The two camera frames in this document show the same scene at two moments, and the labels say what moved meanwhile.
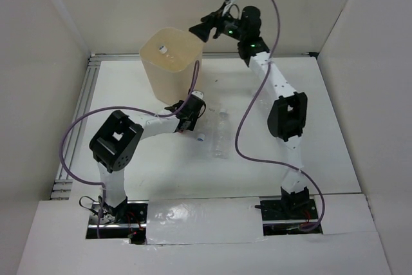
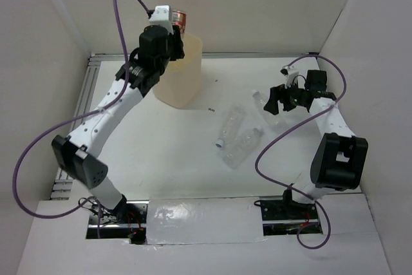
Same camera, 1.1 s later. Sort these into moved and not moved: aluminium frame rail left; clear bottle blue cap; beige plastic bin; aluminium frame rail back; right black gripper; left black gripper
Moved: left black gripper; clear bottle blue cap; right black gripper
Not moved: beige plastic bin; aluminium frame rail left; aluminium frame rail back
